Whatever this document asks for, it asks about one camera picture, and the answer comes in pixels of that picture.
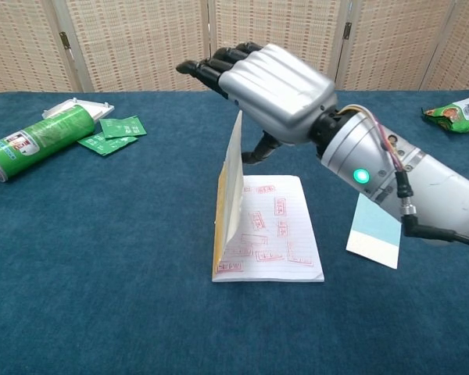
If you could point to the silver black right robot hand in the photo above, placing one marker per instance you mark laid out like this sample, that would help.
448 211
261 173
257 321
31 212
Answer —
277 90

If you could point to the yellow and white notebook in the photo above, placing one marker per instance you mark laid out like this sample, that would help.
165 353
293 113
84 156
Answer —
281 242

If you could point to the light blue tasselled bookmark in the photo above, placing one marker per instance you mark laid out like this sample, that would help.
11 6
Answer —
375 242

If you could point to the brass screen hinge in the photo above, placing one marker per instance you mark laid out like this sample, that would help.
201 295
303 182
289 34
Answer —
347 31
65 40

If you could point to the woven bamboo folding screen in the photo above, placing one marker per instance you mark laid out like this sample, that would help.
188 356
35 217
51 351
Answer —
140 39

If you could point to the green sachet packet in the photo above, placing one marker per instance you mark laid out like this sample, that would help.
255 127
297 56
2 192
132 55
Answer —
105 145
123 127

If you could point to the white plastic tray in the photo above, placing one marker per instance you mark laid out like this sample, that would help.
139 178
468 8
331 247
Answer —
97 109

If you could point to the green snack bag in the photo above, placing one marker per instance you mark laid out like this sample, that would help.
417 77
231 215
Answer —
461 117

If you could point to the green cylindrical snack can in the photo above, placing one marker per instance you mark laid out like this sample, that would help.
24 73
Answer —
43 136

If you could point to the blue velvet table cloth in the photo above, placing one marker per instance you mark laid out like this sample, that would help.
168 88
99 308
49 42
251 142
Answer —
101 273

